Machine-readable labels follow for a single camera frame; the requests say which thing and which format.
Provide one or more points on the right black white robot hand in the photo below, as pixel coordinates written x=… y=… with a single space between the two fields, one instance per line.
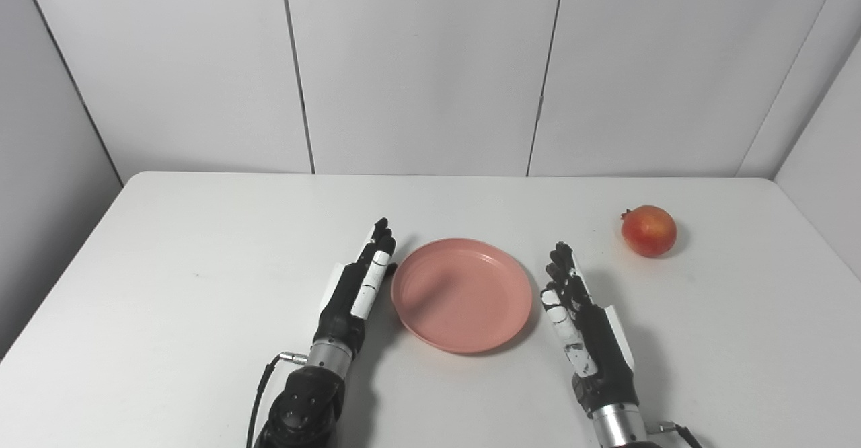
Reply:
x=592 y=340

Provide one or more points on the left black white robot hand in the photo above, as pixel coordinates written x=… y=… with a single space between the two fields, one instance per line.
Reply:
x=353 y=300

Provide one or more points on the pink round plate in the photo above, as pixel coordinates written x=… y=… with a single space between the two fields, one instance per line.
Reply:
x=462 y=295

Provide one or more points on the red pomegranate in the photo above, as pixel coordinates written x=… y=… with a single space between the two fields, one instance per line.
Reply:
x=649 y=231

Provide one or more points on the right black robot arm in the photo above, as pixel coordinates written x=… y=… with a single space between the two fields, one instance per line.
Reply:
x=622 y=428

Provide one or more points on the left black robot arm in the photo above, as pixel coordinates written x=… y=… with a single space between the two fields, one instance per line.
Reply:
x=306 y=401

